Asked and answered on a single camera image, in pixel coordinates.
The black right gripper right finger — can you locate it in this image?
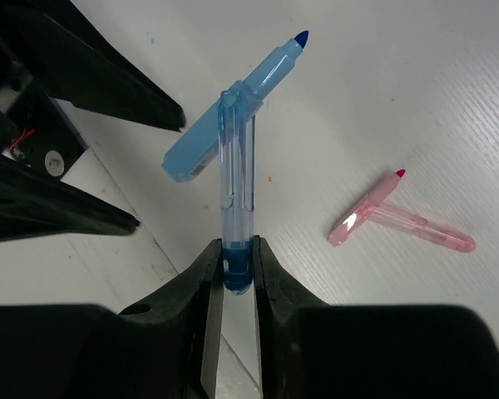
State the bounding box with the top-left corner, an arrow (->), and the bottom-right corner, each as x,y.
253,237 -> 499,398

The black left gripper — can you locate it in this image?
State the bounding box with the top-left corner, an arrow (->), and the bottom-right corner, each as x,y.
0,1 -> 186,242

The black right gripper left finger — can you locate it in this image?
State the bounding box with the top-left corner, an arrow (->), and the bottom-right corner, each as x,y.
0,240 -> 223,398

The pink folding marker pen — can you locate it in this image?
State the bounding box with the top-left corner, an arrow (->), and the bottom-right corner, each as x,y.
327,169 -> 476,254

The blue folding marker pen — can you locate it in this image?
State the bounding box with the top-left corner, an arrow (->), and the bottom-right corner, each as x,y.
161,31 -> 309,295

